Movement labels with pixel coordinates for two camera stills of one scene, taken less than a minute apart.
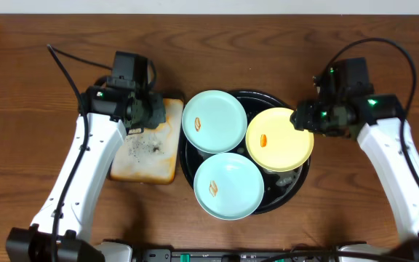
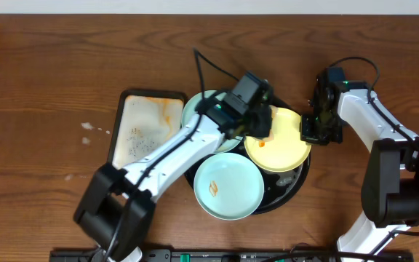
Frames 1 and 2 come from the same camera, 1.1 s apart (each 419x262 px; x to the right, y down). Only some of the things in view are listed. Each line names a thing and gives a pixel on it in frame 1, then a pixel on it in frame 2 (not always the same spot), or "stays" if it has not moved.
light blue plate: [228, 186] stays
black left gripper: [151, 113] → [259, 124]
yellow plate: [274, 144] stays
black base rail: [236, 255] stays
